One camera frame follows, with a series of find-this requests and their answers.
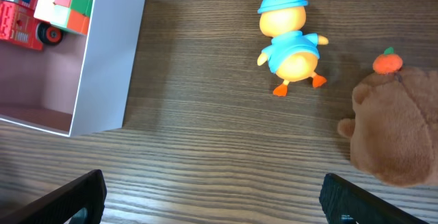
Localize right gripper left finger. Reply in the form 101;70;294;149
1;169;107;224

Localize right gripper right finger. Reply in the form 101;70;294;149
319;173;428;224

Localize white box pink interior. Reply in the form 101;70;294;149
1;0;146;137

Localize small colourful puzzle cube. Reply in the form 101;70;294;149
34;0;93;35

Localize red toy truck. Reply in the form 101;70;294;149
1;0;64;51

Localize brown plush capybara toy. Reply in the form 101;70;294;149
337;47;437;187

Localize yellow duck toy blue hat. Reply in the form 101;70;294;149
257;0;329;97

